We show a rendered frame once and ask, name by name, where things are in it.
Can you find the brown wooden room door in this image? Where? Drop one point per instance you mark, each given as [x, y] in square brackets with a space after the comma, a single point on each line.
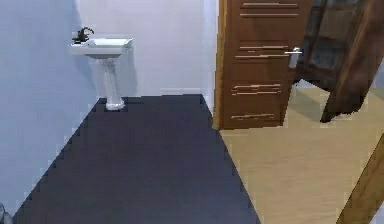
[260, 66]

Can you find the black sink faucet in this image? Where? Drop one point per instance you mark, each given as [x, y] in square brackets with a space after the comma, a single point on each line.
[82, 35]

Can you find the dark brown glass-front cabinet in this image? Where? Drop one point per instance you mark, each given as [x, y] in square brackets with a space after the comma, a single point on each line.
[336, 50]

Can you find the white pedestal sink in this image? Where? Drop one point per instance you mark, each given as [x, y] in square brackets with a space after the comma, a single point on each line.
[108, 60]

